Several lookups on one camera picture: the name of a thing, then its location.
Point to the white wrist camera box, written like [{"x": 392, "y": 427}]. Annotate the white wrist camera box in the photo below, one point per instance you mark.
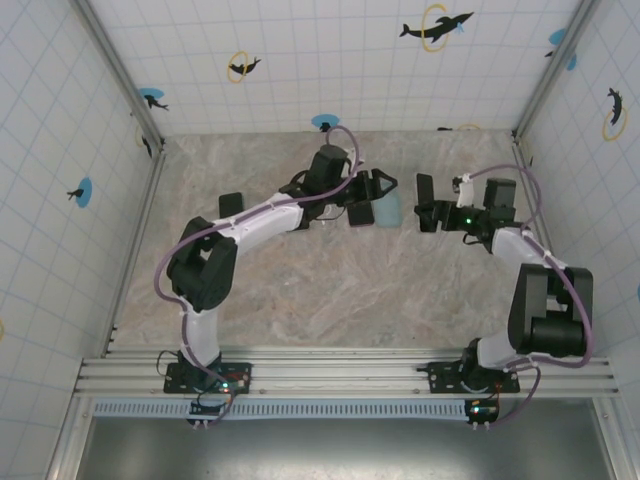
[
  {"x": 357, "y": 167},
  {"x": 467, "y": 192}
]

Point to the small black controller box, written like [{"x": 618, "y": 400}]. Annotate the small black controller box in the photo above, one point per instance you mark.
[
  {"x": 482, "y": 412},
  {"x": 202, "y": 412}
]

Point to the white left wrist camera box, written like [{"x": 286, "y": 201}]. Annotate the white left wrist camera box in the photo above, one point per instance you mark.
[{"x": 357, "y": 167}]

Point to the aluminium table edge rail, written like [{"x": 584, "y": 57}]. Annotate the aluminium table edge rail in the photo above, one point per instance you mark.
[
  {"x": 136, "y": 250},
  {"x": 546, "y": 225}
]

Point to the aluminium corner post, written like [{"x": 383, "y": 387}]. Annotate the aluminium corner post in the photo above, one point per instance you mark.
[
  {"x": 550, "y": 75},
  {"x": 122, "y": 75}
]

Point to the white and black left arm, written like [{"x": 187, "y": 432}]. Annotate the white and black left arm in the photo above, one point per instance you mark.
[{"x": 205, "y": 270}]

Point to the black smartphone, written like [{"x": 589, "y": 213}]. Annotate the black smartphone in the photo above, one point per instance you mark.
[
  {"x": 425, "y": 189},
  {"x": 231, "y": 204},
  {"x": 361, "y": 215}
]

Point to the grey metal panel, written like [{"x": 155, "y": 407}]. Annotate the grey metal panel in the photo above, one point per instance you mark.
[{"x": 350, "y": 450}]

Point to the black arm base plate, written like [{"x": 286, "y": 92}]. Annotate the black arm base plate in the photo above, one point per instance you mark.
[
  {"x": 240, "y": 385},
  {"x": 442, "y": 380}
]

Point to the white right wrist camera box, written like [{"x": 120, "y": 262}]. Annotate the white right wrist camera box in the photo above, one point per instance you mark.
[{"x": 467, "y": 192}]

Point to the wide aluminium mounting rail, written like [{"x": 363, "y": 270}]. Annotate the wide aluminium mounting rail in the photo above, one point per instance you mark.
[{"x": 340, "y": 375}]

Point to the fish sticker blue circle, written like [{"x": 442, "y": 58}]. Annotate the fish sticker blue circle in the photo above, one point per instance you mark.
[
  {"x": 557, "y": 37},
  {"x": 322, "y": 120},
  {"x": 85, "y": 192},
  {"x": 150, "y": 95}
]

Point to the grey-blue phone case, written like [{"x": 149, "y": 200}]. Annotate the grey-blue phone case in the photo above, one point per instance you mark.
[{"x": 389, "y": 212}]

